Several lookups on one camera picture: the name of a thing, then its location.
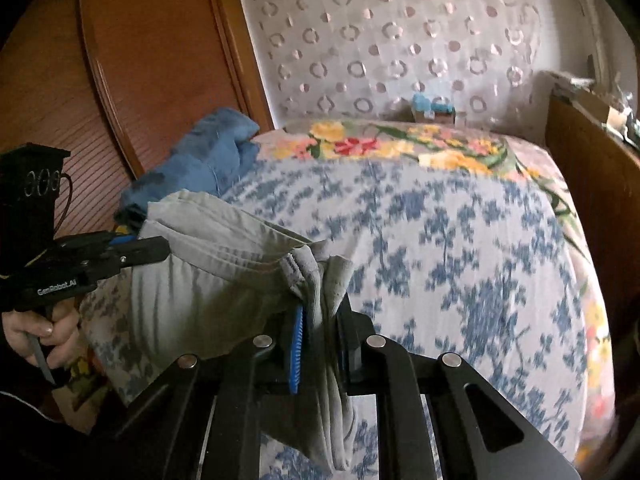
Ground person's left hand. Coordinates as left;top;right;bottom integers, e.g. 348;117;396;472
1;301;84;387

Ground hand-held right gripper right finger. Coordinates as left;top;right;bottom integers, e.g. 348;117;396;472
334;294;582;480

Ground circle patterned curtain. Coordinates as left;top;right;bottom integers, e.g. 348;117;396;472
236;0;547;132

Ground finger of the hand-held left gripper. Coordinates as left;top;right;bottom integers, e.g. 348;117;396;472
74;235;171;279
56;231;137;262

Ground blue floral bedsheet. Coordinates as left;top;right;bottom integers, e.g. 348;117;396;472
79;156;590;480

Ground wooden wardrobe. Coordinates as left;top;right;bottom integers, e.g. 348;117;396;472
0;0;276;243

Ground grey pants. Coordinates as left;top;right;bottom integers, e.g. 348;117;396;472
80;188;362;472

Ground small blue toy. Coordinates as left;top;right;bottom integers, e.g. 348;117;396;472
410;92;457;124

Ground windowsill clutter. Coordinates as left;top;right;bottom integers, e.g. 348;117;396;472
546;69;640;147

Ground folded blue cloth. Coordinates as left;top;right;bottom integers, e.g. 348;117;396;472
114;106;262;227

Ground wooden bed board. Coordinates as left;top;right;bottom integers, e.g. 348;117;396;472
544;94;640;333

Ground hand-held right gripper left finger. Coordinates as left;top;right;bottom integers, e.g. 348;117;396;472
102;304;306;480

